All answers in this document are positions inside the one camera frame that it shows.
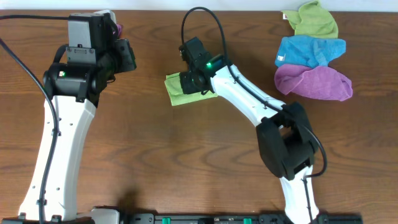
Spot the light green microfiber cloth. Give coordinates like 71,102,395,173
164,73,218,106

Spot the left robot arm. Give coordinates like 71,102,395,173
3,10,136,224

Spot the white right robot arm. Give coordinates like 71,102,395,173
179,37,324,223

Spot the folded purple cloth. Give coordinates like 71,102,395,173
114,24,123,39

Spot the crumpled blue cloth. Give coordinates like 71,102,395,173
275,35,346,68

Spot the crumpled green cloth at back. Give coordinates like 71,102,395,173
282,1,338,39

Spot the crumpled purple cloth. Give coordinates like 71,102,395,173
274,64,353,101

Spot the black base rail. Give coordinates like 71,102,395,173
119,213,363,224

